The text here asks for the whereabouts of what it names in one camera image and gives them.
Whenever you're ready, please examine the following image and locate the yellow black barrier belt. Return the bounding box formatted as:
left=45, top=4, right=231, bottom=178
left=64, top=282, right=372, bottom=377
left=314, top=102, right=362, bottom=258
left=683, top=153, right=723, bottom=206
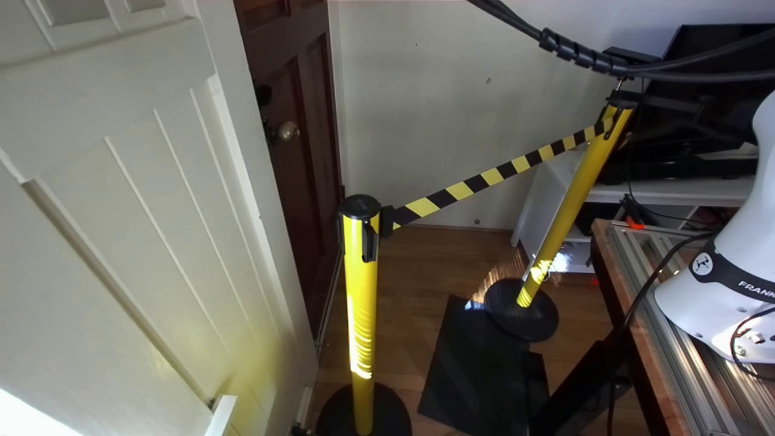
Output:
left=383, top=121, right=611, bottom=234

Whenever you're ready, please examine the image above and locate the round metal door knob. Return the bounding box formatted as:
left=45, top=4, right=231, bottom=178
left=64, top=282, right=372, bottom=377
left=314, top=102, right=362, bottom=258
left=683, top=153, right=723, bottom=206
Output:
left=277, top=121, right=301, bottom=142

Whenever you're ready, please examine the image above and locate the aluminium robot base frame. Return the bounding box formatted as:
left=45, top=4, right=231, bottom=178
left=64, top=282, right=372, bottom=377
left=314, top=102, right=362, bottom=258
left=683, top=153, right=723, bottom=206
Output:
left=595, top=221, right=775, bottom=436

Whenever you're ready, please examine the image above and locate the yellow stanchion post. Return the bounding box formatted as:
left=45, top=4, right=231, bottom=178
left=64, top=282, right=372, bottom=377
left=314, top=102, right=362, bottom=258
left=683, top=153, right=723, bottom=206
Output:
left=315, top=193, right=413, bottom=436

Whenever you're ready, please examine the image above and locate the dark brown wooden door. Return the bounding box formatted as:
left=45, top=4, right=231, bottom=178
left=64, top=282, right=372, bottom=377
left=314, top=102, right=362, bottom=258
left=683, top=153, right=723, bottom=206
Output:
left=232, top=0, right=343, bottom=336

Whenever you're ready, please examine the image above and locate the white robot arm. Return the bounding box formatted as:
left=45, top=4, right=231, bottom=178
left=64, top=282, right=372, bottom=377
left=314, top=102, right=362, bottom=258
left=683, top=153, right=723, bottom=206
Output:
left=654, top=92, right=775, bottom=362

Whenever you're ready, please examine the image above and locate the white shelf unit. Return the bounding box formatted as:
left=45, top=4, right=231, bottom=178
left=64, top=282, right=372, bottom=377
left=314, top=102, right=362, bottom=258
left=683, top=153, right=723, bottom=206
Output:
left=512, top=153, right=753, bottom=273

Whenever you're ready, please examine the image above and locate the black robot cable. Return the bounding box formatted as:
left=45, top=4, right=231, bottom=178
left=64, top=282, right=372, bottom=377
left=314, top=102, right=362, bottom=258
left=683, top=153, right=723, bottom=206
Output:
left=469, top=0, right=775, bottom=86

